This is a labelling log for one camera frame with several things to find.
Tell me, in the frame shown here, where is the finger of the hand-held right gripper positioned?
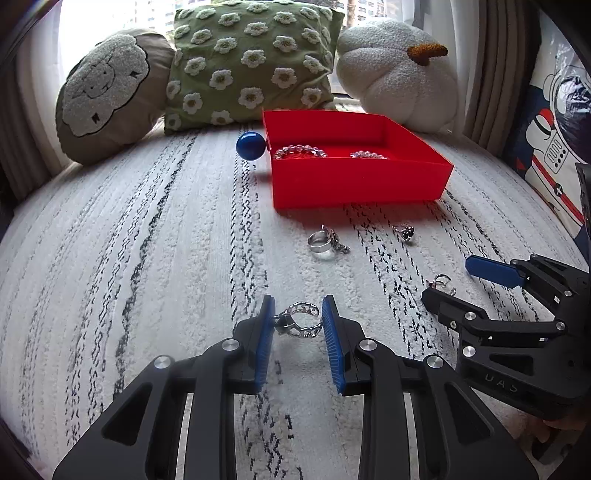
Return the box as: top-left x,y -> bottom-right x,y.
465,253 -> 591,329
420,287 -> 568,359

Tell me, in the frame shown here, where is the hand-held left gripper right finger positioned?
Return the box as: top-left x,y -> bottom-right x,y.
321,294 -> 539,480

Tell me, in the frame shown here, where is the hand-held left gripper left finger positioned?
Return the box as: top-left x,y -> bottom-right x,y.
52,295 -> 278,480

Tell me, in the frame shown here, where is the thin silver ring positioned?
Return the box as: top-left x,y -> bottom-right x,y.
427,273 -> 457,296

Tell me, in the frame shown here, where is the silver openwork ring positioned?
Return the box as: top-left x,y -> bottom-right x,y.
275,302 -> 322,339

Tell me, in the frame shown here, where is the red box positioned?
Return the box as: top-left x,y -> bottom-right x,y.
262,109 -> 455,211

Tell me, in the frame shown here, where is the white black-streaked rug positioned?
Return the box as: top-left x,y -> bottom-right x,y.
0,102 -> 591,480

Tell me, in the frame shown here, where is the astronaut print cushion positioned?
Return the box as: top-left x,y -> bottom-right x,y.
502,13 -> 591,241

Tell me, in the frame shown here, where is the blue ball knob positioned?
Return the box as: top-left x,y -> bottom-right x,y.
236,132 -> 269,162

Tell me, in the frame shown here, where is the beige curtain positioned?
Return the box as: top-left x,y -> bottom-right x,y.
462,0 -> 542,154
0,28 -> 62,200

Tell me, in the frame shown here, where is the white pumpkin cushion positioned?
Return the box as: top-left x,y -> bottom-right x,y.
335,19 -> 461,133

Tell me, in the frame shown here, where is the green flower cushion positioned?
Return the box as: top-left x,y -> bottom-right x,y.
163,0 -> 346,136

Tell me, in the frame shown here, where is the grey sheep face cushion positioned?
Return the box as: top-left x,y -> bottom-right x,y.
55,28 -> 177,166

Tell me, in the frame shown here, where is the wide silver ring with charm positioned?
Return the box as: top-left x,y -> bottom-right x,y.
307,225 -> 351,255

